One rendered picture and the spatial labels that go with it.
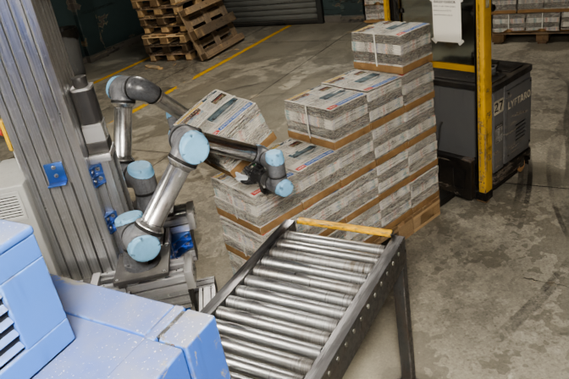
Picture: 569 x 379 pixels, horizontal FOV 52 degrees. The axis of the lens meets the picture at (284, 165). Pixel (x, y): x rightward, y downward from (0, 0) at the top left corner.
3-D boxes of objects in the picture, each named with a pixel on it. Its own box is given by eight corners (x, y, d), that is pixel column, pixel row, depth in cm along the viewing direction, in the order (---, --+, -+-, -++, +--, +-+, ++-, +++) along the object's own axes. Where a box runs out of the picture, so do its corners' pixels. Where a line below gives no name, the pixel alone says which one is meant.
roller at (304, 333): (221, 313, 214) (218, 302, 212) (338, 342, 191) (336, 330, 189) (213, 321, 210) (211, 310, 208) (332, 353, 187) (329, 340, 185)
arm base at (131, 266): (122, 276, 234) (115, 255, 229) (126, 255, 247) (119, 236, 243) (159, 268, 235) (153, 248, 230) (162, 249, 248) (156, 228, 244)
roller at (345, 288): (255, 277, 232) (257, 264, 233) (365, 299, 209) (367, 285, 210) (249, 277, 228) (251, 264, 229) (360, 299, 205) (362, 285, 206)
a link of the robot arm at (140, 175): (146, 196, 274) (139, 171, 268) (126, 193, 281) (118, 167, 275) (163, 184, 283) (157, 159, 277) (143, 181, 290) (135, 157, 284)
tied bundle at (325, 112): (288, 138, 335) (281, 100, 325) (323, 120, 351) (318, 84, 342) (334, 151, 308) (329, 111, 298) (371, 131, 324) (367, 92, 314)
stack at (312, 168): (237, 303, 339) (207, 177, 304) (369, 216, 403) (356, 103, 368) (281, 332, 311) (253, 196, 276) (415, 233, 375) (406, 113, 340)
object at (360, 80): (320, 84, 341) (319, 82, 341) (353, 69, 357) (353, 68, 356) (367, 93, 314) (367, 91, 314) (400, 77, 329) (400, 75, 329)
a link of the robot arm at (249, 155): (157, 141, 233) (260, 165, 260) (165, 150, 224) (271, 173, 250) (165, 114, 231) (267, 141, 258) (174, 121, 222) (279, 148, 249)
